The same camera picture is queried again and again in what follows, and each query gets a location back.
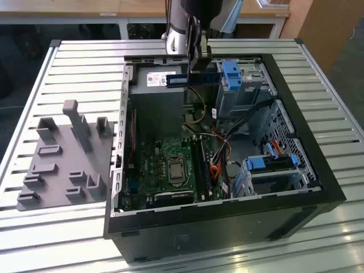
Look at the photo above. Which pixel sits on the hard disk in blue carrier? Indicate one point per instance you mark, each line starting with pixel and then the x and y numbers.
pixel 256 165

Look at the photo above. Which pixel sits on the RAM slot with white clip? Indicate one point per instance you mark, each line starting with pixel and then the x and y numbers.
pixel 196 170

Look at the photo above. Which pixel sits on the blue RAM stick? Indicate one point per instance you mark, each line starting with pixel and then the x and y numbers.
pixel 176 80

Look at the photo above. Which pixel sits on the green motherboard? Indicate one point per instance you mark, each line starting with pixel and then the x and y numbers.
pixel 167 148

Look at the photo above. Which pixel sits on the wooden cabinet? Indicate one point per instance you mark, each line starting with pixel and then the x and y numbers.
pixel 327 28

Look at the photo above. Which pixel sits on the metal disk bay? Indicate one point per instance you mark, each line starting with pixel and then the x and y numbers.
pixel 273 185

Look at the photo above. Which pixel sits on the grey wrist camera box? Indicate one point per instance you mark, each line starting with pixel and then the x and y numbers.
pixel 270 3

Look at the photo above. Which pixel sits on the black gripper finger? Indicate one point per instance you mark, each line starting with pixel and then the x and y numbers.
pixel 205 57

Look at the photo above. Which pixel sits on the grey parts rack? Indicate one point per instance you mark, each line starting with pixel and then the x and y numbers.
pixel 65 159

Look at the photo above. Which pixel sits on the grey power supply unit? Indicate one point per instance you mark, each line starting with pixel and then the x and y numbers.
pixel 156 113

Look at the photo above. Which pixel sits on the black table corner cap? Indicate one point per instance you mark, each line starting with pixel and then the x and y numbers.
pixel 298 41
pixel 54 43

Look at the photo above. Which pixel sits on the black PC case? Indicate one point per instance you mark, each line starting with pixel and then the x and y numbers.
pixel 199 236

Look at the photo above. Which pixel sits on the white framed wooden desk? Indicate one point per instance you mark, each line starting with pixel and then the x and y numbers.
pixel 85 7

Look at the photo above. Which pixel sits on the metal drive cage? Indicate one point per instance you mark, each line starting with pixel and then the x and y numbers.
pixel 250 94

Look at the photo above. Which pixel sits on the blue plastic drive bracket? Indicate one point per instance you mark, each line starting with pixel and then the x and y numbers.
pixel 230 74

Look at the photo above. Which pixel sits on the silver CPU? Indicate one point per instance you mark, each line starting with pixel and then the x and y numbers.
pixel 175 171

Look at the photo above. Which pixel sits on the black graphics card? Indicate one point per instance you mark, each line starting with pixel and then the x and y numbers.
pixel 173 198

